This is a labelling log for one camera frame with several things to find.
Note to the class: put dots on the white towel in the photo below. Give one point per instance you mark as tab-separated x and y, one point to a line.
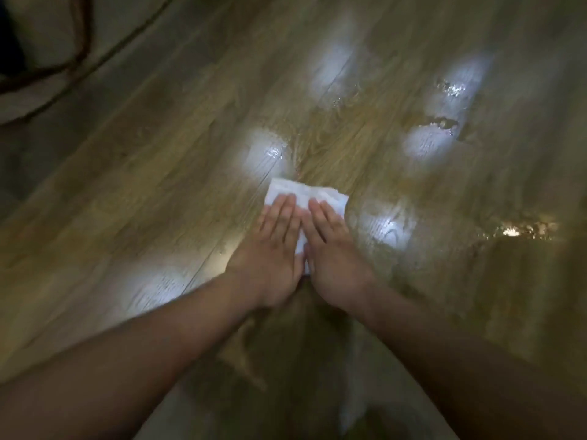
302	192

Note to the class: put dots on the person's right hand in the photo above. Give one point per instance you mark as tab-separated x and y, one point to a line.
337	265

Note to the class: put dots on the person's left hand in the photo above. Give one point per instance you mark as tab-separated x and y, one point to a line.
270	261

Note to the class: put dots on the person's left forearm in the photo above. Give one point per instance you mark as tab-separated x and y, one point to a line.
124	366

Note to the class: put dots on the person's right forearm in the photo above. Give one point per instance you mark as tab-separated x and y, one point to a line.
472	371

